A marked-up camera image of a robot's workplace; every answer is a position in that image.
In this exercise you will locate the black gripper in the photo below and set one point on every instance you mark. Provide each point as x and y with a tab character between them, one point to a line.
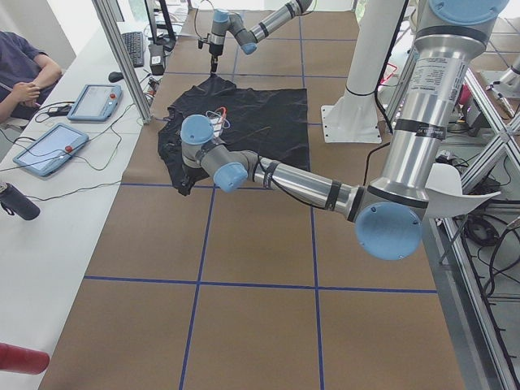
214	49

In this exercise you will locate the black printed t-shirt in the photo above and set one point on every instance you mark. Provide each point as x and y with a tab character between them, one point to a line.
272	123

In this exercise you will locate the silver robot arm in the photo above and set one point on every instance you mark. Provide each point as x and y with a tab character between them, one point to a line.
224	22
388	212

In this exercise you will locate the black power adapter box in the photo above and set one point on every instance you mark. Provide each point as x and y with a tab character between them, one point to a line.
157	59

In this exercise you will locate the black keyboard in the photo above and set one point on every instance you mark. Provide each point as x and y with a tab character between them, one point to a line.
134	44

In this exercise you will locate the black computer mouse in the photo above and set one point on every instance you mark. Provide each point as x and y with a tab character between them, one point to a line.
115	76

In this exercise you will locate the far blue teach pendant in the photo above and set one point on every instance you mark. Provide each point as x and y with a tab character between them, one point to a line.
96	103

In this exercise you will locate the blue teach pendant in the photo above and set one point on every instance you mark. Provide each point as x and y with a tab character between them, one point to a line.
52	150
96	103

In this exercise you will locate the seated person in navy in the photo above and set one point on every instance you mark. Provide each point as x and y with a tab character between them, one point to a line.
28	75

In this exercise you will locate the near blue teach pendant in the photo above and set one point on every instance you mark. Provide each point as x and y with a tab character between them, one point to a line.
52	150

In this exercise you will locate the brown paper table cover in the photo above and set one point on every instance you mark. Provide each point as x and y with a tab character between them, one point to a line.
242	290

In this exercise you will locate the black water bottle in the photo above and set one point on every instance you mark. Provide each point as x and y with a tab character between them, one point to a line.
16	203

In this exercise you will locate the white plastic chair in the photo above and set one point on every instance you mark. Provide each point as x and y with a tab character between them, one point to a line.
444	190

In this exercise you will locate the red cylinder bottle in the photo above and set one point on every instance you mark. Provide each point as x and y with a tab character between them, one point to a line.
24	361

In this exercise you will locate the aluminium frame post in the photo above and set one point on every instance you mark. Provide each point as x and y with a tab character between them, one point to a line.
111	29

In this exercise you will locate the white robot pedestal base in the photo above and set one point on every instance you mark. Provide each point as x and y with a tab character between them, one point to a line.
353	118

